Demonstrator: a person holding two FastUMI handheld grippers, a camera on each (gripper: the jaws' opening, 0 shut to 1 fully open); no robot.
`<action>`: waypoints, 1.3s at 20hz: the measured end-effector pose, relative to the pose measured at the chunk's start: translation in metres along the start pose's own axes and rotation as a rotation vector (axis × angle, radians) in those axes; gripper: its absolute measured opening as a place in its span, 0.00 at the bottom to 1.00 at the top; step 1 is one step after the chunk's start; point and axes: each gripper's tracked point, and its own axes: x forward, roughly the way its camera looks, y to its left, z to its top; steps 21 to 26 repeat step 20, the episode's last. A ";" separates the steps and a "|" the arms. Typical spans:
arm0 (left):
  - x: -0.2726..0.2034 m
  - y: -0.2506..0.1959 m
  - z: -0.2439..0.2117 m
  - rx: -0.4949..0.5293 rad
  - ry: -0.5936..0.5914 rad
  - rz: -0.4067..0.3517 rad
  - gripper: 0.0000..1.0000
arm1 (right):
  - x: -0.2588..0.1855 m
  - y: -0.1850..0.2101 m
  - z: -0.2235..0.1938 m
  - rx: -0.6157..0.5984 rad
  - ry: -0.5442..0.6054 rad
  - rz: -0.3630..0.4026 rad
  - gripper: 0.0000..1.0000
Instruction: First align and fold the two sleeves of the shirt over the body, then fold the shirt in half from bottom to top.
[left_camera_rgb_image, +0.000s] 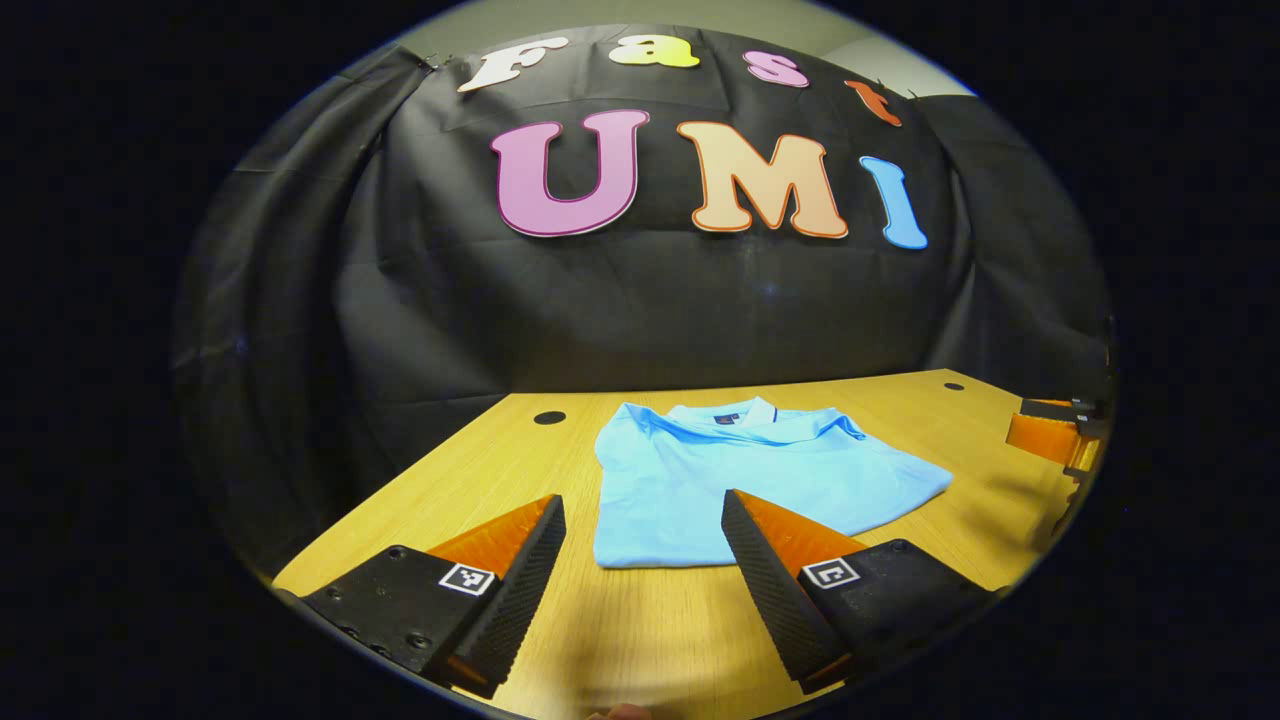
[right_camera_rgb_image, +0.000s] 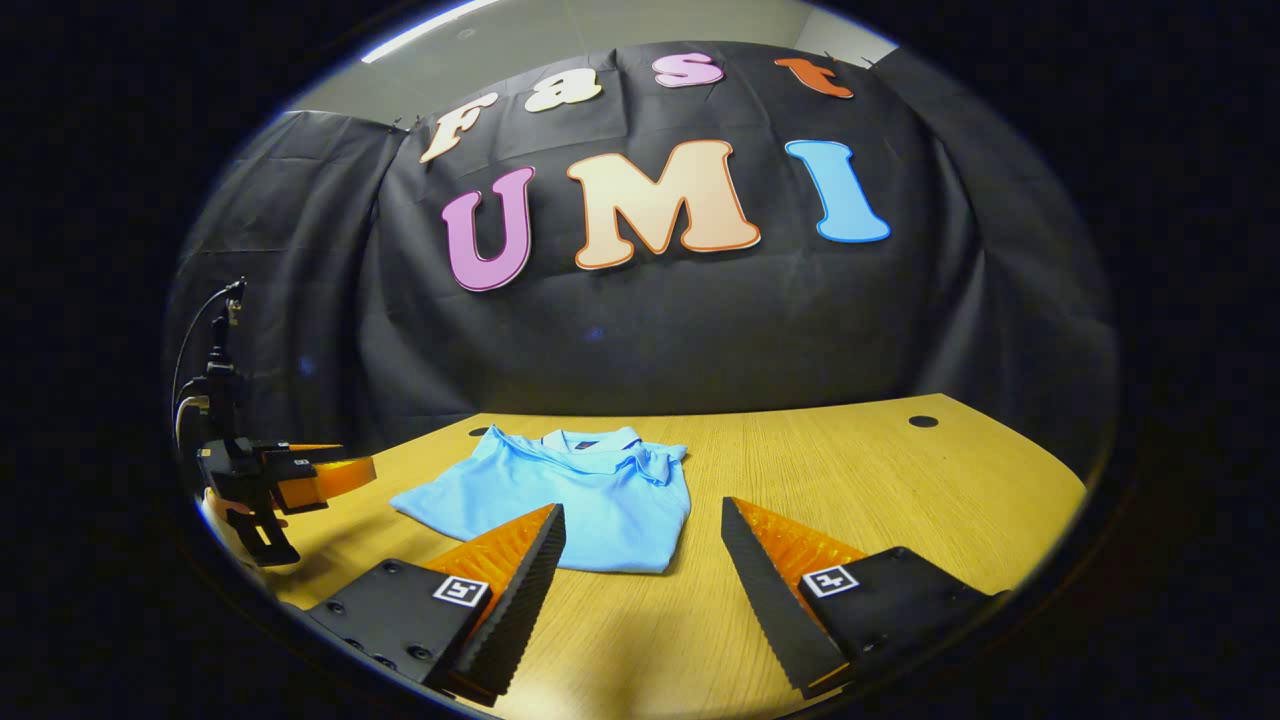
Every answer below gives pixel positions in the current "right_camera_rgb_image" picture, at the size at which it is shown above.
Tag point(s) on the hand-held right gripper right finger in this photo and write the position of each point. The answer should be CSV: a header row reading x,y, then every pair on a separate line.
x,y
765,600

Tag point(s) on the black backdrop cloth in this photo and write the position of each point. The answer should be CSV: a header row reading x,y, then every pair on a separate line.
x,y
700,340

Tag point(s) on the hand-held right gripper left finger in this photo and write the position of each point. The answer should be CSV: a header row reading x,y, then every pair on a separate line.
x,y
525,600

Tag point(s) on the light blue T-shirt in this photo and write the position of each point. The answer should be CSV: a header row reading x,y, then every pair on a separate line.
x,y
600,500

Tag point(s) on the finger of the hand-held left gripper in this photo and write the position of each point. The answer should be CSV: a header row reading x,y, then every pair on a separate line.
x,y
330,482
300,455

